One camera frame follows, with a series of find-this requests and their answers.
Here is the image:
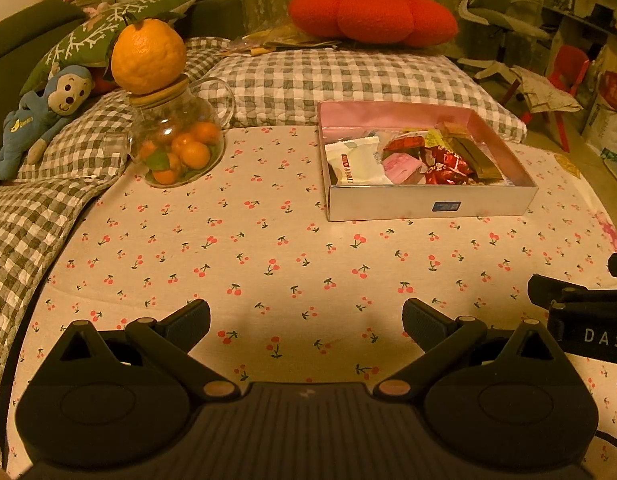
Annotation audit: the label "large orange fruit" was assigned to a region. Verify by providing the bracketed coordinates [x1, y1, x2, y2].
[111, 17, 188, 95]

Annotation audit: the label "red gift bag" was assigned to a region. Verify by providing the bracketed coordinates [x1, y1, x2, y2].
[596, 70, 617, 111]

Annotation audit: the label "small orange-red packet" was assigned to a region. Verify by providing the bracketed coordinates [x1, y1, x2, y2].
[383, 134, 432, 155]

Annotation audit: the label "green snowflake pillow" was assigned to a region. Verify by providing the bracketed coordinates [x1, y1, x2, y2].
[19, 0, 196, 96]

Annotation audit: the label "folded newspaper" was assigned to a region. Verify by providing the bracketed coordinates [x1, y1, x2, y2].
[511, 65, 584, 113]

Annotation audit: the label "white sack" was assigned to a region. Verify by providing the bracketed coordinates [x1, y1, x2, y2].
[581, 97, 617, 161]

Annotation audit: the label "pink cardboard box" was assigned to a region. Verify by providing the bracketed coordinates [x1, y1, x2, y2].
[317, 101, 539, 222]

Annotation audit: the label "grey office chair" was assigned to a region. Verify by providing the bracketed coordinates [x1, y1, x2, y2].
[456, 0, 552, 81]

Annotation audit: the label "gold brown snack packet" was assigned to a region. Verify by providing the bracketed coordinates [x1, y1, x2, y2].
[451, 135, 504, 181]

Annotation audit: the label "red tomato plush cushion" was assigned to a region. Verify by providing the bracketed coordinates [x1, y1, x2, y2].
[288, 0, 459, 50]

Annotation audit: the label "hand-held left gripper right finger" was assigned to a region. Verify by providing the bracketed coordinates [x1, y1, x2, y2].
[373, 298, 557, 403]

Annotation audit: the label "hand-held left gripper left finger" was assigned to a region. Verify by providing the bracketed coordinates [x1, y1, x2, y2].
[58, 299, 239, 403]

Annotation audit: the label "wooden desk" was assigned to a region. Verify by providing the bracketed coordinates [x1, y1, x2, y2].
[541, 0, 617, 61]

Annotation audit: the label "white cream snack packet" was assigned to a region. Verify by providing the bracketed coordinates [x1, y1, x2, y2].
[325, 136, 389, 186]

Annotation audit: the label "yellow papers pile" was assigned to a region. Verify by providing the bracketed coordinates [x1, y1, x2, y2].
[227, 25, 339, 56]

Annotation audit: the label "blue monkey plush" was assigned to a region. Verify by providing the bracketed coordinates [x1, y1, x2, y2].
[0, 64, 95, 183]

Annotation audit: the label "glass jar of kumquats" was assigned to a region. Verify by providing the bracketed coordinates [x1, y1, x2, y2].
[104, 74, 235, 189]

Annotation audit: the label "cherry print sheet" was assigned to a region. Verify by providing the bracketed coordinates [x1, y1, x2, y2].
[6, 125, 617, 480]

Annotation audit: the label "grey checked pillow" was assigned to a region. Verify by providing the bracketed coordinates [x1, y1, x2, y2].
[186, 35, 527, 143]

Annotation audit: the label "small red plush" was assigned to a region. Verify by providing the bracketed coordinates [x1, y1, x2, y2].
[91, 67, 116, 93]

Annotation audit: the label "pink snack packet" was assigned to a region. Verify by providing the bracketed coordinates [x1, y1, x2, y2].
[381, 152, 424, 186]

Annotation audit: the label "red plastic chair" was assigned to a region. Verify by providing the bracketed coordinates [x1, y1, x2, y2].
[503, 44, 592, 153]

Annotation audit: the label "red candy wrapper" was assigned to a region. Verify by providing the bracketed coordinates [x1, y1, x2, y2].
[421, 145, 472, 186]

